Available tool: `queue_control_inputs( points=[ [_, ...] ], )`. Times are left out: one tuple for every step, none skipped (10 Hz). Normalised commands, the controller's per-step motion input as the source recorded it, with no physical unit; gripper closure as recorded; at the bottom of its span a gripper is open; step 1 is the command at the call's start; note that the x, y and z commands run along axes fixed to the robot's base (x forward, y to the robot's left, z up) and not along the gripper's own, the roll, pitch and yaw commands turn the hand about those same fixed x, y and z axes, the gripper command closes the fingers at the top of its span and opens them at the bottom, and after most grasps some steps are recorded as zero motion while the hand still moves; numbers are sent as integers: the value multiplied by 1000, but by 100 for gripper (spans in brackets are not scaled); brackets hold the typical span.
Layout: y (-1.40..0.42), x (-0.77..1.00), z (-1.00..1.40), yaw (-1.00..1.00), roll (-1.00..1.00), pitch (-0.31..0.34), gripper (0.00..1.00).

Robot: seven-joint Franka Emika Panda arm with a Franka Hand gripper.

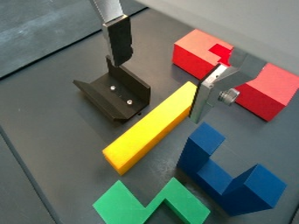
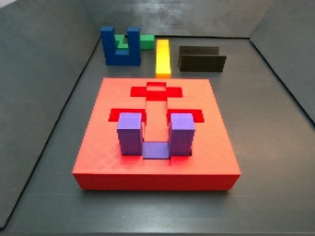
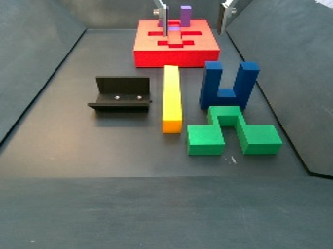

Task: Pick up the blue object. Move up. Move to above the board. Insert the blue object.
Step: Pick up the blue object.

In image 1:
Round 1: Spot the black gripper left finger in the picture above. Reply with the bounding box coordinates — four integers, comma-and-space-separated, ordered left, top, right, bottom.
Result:
90, 0, 134, 67

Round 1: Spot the black metal bracket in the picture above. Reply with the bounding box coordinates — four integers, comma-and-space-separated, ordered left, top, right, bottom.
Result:
74, 57, 151, 123

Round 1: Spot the red slotted board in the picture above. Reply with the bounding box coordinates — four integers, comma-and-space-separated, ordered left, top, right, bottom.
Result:
172, 30, 299, 122

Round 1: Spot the green zigzag block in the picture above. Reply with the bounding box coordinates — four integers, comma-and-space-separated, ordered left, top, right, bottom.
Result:
92, 178, 211, 224

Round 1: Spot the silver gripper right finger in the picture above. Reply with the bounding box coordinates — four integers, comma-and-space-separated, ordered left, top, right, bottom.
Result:
190, 47, 267, 123

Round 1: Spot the yellow long block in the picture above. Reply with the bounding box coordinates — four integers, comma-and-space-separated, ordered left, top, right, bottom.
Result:
103, 81, 197, 175

